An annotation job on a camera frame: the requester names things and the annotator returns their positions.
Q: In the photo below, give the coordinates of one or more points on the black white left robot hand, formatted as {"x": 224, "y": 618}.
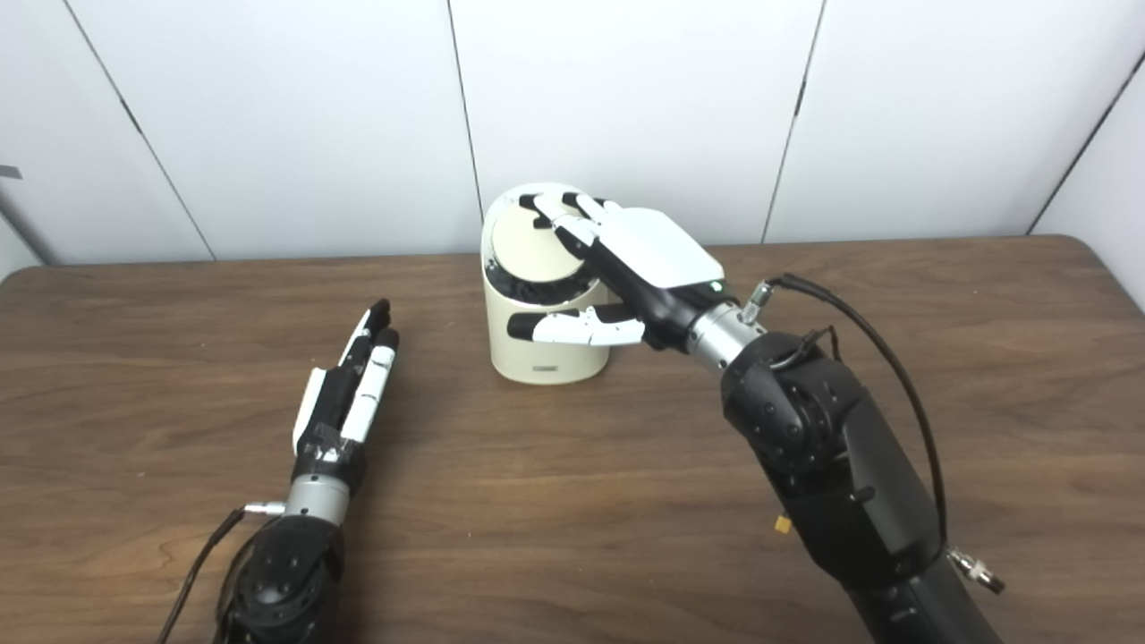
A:
{"x": 331, "y": 420}

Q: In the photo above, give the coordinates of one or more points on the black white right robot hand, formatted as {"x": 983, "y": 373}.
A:
{"x": 662, "y": 255}

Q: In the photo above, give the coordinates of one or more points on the cream-colored bin with round lid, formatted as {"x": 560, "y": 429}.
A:
{"x": 528, "y": 250}

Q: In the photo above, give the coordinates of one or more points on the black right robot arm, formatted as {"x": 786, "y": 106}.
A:
{"x": 841, "y": 483}

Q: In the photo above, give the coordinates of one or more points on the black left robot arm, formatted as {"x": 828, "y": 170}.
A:
{"x": 282, "y": 572}

